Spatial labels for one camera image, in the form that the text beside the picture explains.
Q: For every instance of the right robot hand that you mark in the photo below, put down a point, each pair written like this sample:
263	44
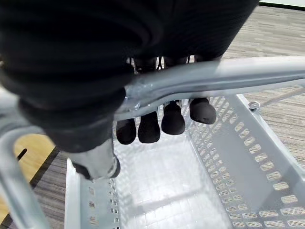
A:
71	59

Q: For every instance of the grey plastic shopping basket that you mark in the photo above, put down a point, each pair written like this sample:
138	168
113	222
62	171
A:
166	179

